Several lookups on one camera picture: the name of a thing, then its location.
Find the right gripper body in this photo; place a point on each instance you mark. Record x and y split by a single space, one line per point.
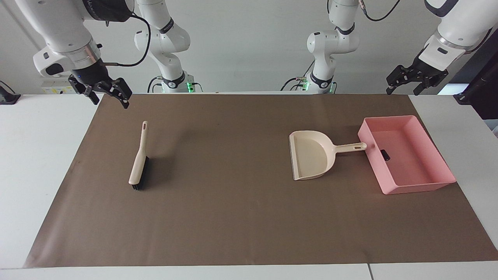
90 74

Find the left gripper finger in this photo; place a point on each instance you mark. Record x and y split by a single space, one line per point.
400 77
426 83

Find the beige plastic dustpan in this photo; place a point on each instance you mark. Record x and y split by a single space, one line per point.
311 155

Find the pink plastic bin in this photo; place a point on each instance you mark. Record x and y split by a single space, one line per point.
412 182

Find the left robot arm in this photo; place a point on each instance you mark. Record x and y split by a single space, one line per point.
330 42

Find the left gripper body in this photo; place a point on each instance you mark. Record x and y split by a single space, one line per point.
430 68

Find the beige brush with black bristles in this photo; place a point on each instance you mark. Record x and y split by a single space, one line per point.
137 165

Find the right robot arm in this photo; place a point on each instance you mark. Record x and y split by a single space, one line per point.
66 27

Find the small black electronic part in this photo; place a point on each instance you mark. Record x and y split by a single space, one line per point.
385 155

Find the black stand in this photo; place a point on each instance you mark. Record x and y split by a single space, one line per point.
7 97
480 93

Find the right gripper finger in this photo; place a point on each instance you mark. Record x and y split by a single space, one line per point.
118 91
86 91

